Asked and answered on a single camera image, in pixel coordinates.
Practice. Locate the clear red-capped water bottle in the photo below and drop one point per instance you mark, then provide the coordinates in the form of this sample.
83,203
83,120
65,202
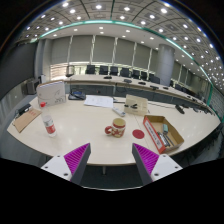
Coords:
49,125

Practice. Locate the black tabletop microphone unit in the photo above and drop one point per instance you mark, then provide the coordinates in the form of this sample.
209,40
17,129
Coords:
180,109

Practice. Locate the grey monitor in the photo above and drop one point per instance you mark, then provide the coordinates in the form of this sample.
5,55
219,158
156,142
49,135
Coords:
32,86

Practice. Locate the beige cardboard box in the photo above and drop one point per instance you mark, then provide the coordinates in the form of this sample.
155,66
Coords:
138,101

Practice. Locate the black flat device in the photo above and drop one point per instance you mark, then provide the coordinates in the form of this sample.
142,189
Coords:
24,109

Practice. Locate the long curved conference desk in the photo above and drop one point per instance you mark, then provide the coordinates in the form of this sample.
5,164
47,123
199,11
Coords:
100,85

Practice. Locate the black desk microphones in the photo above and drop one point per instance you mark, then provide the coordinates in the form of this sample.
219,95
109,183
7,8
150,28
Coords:
127,80

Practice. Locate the small teal block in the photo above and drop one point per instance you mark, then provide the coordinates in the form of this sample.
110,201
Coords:
165,128

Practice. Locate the flat brown cardboard carton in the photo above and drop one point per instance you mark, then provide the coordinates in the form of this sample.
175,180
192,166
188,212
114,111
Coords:
26,120

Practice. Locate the white printed carton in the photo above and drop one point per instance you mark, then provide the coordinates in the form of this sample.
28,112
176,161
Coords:
50,94

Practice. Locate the round ceiling lights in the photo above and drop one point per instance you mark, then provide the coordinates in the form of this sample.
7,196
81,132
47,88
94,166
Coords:
98,6

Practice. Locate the black bag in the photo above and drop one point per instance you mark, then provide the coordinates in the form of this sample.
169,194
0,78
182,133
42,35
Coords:
77,96

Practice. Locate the red and cream mug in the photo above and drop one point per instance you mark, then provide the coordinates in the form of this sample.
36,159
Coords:
118,128

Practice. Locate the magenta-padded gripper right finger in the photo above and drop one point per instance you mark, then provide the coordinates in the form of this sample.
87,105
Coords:
146,159

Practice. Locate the flat round red coaster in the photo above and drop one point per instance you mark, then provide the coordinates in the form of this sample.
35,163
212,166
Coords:
138,134

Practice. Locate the dark long tool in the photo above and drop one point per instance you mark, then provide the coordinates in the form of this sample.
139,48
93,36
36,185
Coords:
162,139

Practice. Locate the black office chairs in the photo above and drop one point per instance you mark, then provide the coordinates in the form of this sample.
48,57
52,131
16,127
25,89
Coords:
114,70

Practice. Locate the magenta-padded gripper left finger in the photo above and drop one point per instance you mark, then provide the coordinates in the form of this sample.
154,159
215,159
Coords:
76,159

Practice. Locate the open red-edged cardboard box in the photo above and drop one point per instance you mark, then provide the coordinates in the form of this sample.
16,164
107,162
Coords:
175,135

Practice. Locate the white paper sheets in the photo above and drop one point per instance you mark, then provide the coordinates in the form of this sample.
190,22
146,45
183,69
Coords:
99,101

